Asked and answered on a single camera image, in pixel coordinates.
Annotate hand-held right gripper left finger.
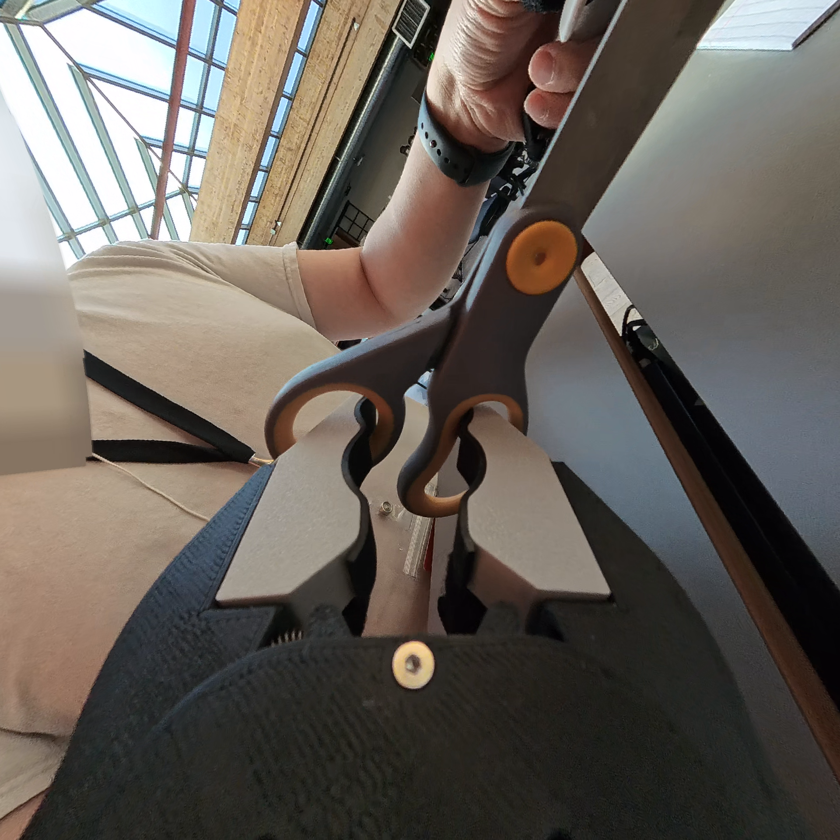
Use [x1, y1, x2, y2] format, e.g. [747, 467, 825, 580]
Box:
[215, 401, 380, 635]

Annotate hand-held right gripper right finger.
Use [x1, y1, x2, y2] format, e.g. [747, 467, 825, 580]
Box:
[437, 406, 613, 635]

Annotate grey orange-handled scissors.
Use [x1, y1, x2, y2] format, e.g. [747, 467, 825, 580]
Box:
[266, 0, 731, 519]

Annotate person's left hand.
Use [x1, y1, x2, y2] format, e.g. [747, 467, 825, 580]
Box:
[425, 0, 593, 153]

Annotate badge holder with metal clip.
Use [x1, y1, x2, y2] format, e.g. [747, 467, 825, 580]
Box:
[371, 499, 435, 580]

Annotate ceiling air vent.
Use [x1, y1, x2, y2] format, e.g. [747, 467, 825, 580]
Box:
[392, 0, 432, 48]

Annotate lined writing pad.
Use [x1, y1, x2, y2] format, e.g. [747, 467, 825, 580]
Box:
[696, 0, 840, 51]

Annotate black smartwatch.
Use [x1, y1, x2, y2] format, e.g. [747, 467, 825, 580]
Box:
[417, 92, 517, 187]

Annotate red pipe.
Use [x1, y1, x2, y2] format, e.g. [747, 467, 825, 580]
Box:
[150, 0, 198, 238]

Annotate glass skylight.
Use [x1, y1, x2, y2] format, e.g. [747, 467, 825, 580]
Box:
[0, 0, 329, 258]

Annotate black lanyard strap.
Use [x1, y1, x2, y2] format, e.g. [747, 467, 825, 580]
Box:
[83, 350, 273, 466]

